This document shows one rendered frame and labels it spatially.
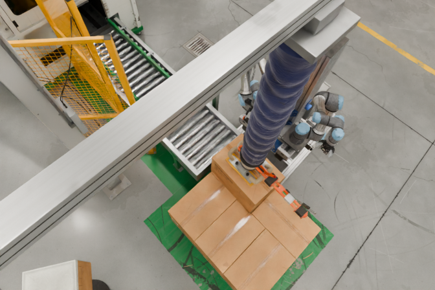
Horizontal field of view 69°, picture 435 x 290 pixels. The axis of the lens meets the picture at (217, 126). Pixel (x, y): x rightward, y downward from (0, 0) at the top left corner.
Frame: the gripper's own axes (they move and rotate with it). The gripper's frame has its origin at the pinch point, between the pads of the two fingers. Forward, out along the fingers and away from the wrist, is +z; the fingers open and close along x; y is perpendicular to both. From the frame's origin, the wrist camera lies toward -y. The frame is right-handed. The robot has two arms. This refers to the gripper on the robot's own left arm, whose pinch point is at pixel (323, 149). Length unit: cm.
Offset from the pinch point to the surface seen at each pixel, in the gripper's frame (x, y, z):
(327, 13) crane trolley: -33, 37, -144
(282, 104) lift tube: -33, 41, -83
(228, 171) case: -51, 49, 58
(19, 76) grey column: -151, 128, -77
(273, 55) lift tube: -46, 42, -113
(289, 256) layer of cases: 41, 59, 98
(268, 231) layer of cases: 13, 55, 99
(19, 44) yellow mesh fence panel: -192, 114, -57
